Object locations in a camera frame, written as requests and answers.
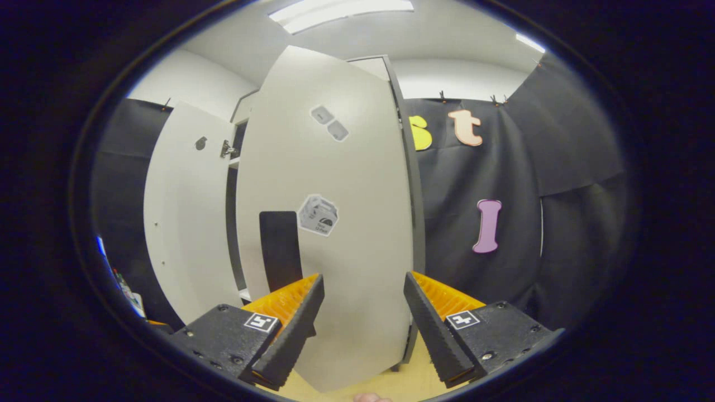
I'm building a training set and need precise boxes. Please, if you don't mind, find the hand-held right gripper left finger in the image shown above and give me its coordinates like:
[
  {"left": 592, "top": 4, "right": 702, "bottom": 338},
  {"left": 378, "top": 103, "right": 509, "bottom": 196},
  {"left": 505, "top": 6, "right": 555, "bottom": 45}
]
[{"left": 168, "top": 273, "right": 326, "bottom": 391}]

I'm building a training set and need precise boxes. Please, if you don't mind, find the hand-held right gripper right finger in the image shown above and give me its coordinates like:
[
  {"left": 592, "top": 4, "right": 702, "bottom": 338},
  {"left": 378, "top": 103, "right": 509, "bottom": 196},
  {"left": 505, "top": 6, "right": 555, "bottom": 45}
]
[{"left": 403, "top": 271, "right": 565, "bottom": 390}]

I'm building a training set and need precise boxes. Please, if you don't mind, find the white shoe cabinet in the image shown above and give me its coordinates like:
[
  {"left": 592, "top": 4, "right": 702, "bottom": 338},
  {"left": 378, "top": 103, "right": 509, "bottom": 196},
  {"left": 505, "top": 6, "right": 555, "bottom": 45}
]
[{"left": 226, "top": 55, "right": 426, "bottom": 372}]

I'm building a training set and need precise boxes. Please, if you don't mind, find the white shoe cabinet door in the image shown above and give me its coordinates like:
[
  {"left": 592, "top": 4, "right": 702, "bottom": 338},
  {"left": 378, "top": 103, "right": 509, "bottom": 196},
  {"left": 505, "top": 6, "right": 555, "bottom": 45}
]
[
  {"left": 236, "top": 46, "right": 417, "bottom": 393},
  {"left": 144, "top": 102, "right": 244, "bottom": 326}
]

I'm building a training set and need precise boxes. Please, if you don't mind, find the black backdrop cloth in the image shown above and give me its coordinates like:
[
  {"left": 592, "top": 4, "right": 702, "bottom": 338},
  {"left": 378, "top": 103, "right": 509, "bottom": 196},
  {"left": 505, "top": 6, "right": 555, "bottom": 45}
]
[
  {"left": 402, "top": 53, "right": 626, "bottom": 330},
  {"left": 89, "top": 99, "right": 185, "bottom": 330}
]

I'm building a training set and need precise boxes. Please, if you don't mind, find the ceiling light panel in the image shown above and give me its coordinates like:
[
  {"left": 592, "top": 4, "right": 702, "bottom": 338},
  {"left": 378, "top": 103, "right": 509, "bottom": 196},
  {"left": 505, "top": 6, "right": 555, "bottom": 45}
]
[{"left": 269, "top": 0, "right": 415, "bottom": 35}]

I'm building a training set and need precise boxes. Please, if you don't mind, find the black door handle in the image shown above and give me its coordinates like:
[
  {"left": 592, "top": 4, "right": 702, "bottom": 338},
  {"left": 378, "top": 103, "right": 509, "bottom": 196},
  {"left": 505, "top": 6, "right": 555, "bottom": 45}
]
[{"left": 259, "top": 211, "right": 304, "bottom": 294}]

